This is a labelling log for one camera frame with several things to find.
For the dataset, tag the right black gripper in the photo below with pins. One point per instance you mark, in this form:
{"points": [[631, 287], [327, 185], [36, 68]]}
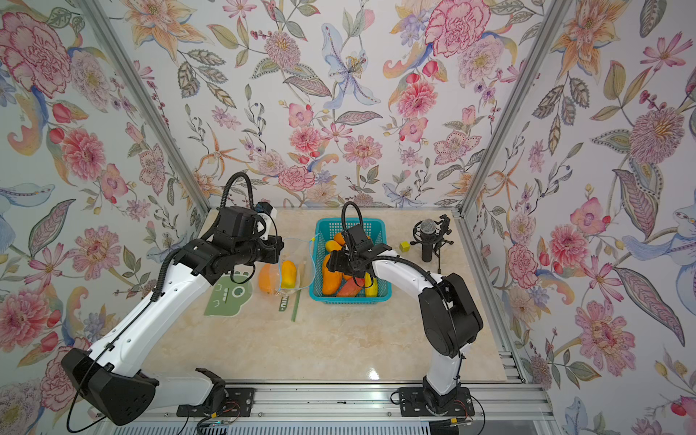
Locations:
{"points": [[337, 263]]}

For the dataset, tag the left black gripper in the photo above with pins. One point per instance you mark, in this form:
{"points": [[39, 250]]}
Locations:
{"points": [[274, 249]]}

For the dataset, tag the small yellow-orange mango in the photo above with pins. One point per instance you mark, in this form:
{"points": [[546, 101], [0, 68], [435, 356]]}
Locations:
{"points": [[332, 246]]}

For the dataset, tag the large orange mango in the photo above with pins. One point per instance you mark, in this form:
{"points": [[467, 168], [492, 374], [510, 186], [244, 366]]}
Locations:
{"points": [[331, 281]]}

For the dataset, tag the teal plastic basket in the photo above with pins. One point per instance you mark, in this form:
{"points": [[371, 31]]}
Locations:
{"points": [[326, 229]]}

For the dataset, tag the clear blue-zip bag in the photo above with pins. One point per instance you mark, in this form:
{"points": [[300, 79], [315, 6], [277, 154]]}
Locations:
{"points": [[300, 251]]}

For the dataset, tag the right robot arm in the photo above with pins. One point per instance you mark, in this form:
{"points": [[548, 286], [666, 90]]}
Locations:
{"points": [[451, 319]]}

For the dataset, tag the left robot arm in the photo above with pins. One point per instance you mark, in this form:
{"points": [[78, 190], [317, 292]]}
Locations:
{"points": [[109, 374]]}

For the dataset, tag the red mango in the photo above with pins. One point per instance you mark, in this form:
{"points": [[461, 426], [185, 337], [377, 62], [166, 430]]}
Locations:
{"points": [[351, 288]]}

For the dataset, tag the clear green-zip bag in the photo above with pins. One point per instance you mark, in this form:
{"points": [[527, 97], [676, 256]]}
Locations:
{"points": [[229, 301]]}

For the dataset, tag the black microphone on stand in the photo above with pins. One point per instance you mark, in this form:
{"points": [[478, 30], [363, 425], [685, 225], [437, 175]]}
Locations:
{"points": [[432, 235]]}

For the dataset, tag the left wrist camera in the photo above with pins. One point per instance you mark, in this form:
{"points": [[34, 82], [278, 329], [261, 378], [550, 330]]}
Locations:
{"points": [[266, 225]]}

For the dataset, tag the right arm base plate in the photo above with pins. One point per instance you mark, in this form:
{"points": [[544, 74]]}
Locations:
{"points": [[423, 402]]}

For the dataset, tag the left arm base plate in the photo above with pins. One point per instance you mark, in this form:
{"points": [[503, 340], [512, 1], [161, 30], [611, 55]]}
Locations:
{"points": [[234, 402]]}

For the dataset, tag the aluminium front rail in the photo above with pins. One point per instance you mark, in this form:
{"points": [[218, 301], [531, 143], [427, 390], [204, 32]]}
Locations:
{"points": [[375, 401]]}

